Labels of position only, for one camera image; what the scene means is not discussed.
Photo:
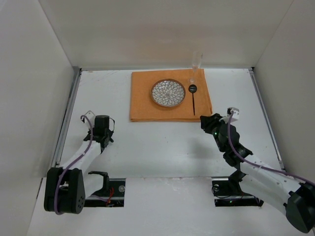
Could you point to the black spoon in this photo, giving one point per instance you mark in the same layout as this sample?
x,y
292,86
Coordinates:
x,y
193,90

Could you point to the patterned ceramic plate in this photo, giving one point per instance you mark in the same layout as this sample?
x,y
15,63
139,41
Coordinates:
x,y
168,93

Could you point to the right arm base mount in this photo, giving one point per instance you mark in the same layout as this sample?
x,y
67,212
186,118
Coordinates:
x,y
228,193

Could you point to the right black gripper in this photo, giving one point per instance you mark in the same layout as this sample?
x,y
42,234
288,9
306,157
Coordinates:
x,y
209,123

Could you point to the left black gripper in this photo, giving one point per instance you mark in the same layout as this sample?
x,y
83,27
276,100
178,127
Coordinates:
x,y
106,139

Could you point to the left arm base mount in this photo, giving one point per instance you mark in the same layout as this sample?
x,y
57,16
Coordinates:
x,y
103,191

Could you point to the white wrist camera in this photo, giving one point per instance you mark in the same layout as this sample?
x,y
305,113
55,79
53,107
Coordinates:
x,y
89,115
231,116

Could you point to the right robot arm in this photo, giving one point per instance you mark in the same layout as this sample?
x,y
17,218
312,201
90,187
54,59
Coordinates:
x,y
292,195

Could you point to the clear wine glass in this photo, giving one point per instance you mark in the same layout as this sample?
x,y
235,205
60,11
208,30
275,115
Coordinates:
x,y
196,61

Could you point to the orange cloth placemat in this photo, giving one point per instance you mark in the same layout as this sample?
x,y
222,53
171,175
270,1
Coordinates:
x,y
143,108

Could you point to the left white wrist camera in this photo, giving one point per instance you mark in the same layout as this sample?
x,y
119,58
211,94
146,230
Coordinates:
x,y
89,115

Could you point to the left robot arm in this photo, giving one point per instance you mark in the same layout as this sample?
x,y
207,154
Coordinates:
x,y
68,186

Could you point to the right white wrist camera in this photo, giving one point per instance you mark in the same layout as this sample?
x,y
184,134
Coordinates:
x,y
231,116

